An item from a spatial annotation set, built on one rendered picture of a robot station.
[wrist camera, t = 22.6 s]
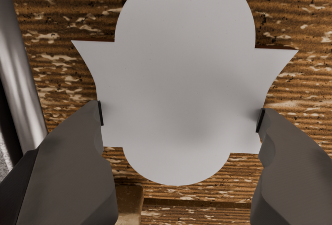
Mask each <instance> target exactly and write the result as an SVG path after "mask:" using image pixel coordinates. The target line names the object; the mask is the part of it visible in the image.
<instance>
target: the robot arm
mask: <svg viewBox="0 0 332 225"><path fill-rule="evenodd" d="M103 125H104V124H103V116H102V109H101V102H100V100H99V101H97V100H91V101H89V102H88V103H87V104H85V105H84V106H83V107H81V108H80V109H79V110H77V111H76V112H75V113H73V114H72V115H71V116H69V117H68V118H67V119H65V120H64V121H63V122H62V123H60V124H59V125H58V126H57V127H56V128H55V129H54V130H52V131H51V132H50V133H49V134H48V135H47V136H46V137H45V139H44V140H43V141H42V142H41V143H40V144H39V146H38V147H37V148H36V149H35V150H29V151H27V152H26V153H25V154H24V156H23V157H22V158H21V159H20V160H19V162H18V163H17V164H16V165H15V166H14V167H13V169H12V170H11V171H10V172H9V173H8V175H7V176H6V177H5V178H4V179H3V181H2V182H1V183H0V225H115V223H116V222H117V220H118V216H119V212H118V205H117V197H116V189H115V182H114V178H113V173H112V168H111V164H110V162H109V161H108V160H106V159H105V158H103V157H102V156H101V155H102V153H103V151H104V147H103V140H102V133H101V126H103ZM255 132H256V133H258V135H259V136H260V138H261V140H262V145H261V148H260V151H259V154H258V158H259V160H260V162H261V163H262V165H263V167H264V169H263V170H262V173H261V175H260V178H259V181H258V183H257V186H256V189H255V192H254V194H253V197H252V200H251V210H250V224H251V225H332V159H331V157H330V156H329V155H328V154H327V153H326V152H325V151H324V150H323V149H322V148H321V147H320V146H319V145H318V144H317V143H316V142H315V141H314V140H313V139H312V138H311V137H309V136H308V135H307V134H306V133H304V132H303V131H302V130H301V129H299V128H298V127H297V126H295V125H294V124H293V123H291V122H290V121H289V120H287V119H286V118H285V117H283V116H282V115H281V114H279V113H278V112H277V111H275V110H274V109H272V108H261V110H260V113H259V116H258V120H257V123H256V131H255Z"/></svg>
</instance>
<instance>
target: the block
mask: <svg viewBox="0 0 332 225"><path fill-rule="evenodd" d="M115 189H116V197H117V205H118V212H119V216H118V220H117V222H116V223H115V225H139V224H140V219H141V211H142V206H143V201H144V194H143V187H142V186H140V185H115Z"/></svg>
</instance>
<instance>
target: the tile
mask: <svg viewBox="0 0 332 225"><path fill-rule="evenodd" d="M71 42H72V43H73V44H74V46H75V47H76V49H77V50H78V52H79V53H80V55H81V57H82V58H83V60H84V62H85V63H86V65H87V67H88V69H89V70H90V72H91V75H92V77H93V79H94V82H95V85H96V93H97V100H98V101H99V100H100V102H101V109H102V116H103V124H104V125H103V126H101V133H102V140H103V146H106V147H122V148H123V151H124V155H125V157H126V159H127V161H128V162H129V164H130V165H131V166H132V167H133V168H134V169H135V170H136V171H137V172H138V173H139V174H140V175H142V176H143V177H145V178H147V179H149V180H151V181H154V182H157V183H160V184H165V185H175V186H180V185H189V184H194V183H198V182H201V181H203V180H205V179H207V178H209V177H211V176H212V175H214V174H215V173H216V172H218V171H219V170H220V169H221V168H222V167H223V165H224V164H225V163H226V161H227V159H228V157H229V155H230V152H232V153H253V154H258V153H259V151H260V148H261V142H260V138H259V135H258V133H256V132H255V131H256V123H257V120H258V116H259V113H260V110H261V108H263V105H264V102H265V99H266V95H267V93H268V90H269V88H270V87H271V85H272V83H273V82H274V80H275V79H276V77H277V76H278V75H279V73H280V72H281V71H282V70H283V68H284V67H285V66H286V65H287V63H288V62H289V61H290V60H291V59H292V58H293V57H294V55H295V54H296V53H297V52H298V51H299V50H298V49H295V48H293V47H290V46H269V45H255V25H254V20H253V16H252V13H251V10H250V7H249V5H248V3H247V1H246V0H127V1H126V2H125V4H124V6H123V8H122V10H121V12H120V15H119V17H118V21H117V25H116V30H115V39H95V38H76V39H73V40H71Z"/></svg>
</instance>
